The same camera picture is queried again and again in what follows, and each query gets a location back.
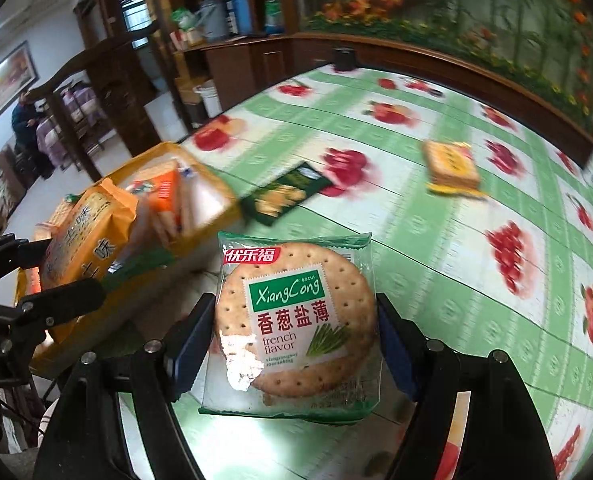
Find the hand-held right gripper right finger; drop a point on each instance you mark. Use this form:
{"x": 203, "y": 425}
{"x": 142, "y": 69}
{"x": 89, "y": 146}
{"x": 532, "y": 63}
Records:
{"x": 394, "y": 355}

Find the green and white bottle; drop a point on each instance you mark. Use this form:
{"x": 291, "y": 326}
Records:
{"x": 273, "y": 14}

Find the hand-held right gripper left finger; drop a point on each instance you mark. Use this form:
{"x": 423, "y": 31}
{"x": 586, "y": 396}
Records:
{"x": 191, "y": 350}

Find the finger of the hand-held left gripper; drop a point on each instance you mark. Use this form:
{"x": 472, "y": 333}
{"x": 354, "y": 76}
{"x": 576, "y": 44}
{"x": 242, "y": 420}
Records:
{"x": 61, "y": 302}
{"x": 16, "y": 255}

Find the green plastic bag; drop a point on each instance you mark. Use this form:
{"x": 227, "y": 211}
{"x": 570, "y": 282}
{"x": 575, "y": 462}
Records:
{"x": 182, "y": 18}

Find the yellow cardboard box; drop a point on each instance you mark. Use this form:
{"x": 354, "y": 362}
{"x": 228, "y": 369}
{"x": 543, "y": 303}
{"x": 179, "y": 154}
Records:
{"x": 151, "y": 152}

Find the brown wooden sideboard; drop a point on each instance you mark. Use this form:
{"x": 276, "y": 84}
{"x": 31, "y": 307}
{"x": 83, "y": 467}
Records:
{"x": 241, "y": 67}

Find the framed wall picture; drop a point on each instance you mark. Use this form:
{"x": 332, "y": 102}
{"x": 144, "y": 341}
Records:
{"x": 4, "y": 80}

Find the white plastic bucket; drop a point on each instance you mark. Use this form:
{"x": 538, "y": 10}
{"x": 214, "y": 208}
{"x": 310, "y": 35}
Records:
{"x": 209, "y": 97}

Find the small black cup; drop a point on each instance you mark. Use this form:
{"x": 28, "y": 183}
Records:
{"x": 344, "y": 58}

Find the round cracker packet green label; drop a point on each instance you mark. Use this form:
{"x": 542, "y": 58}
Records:
{"x": 296, "y": 310}

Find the dark green cracker packet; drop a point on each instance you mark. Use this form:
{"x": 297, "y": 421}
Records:
{"x": 286, "y": 192}

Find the dark wooden chair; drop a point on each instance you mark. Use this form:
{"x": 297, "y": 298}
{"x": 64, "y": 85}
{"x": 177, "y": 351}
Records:
{"x": 121, "y": 80}

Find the yellow square cracker packet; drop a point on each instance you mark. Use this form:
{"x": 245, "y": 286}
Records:
{"x": 451, "y": 165}

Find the grey plastic jug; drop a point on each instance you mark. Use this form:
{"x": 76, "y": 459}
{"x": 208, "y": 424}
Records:
{"x": 212, "y": 17}

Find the flower wall mural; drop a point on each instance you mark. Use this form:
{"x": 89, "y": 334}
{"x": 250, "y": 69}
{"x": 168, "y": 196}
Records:
{"x": 451, "y": 0}

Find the fruit print tablecloth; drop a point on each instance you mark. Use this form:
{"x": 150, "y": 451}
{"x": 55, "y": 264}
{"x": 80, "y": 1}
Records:
{"x": 426, "y": 260}

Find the orange square cracker packet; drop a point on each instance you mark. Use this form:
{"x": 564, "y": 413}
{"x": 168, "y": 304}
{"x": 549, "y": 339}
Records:
{"x": 164, "y": 187}

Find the yellow biscuit packet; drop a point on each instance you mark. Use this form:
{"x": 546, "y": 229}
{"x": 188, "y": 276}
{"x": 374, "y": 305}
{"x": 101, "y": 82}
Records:
{"x": 86, "y": 240}

